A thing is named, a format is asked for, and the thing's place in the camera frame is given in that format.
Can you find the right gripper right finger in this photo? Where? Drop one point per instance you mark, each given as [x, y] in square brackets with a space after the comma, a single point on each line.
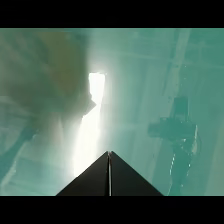
[128, 181]

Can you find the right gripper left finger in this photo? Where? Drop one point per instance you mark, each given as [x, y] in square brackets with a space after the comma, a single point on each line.
[93, 181]

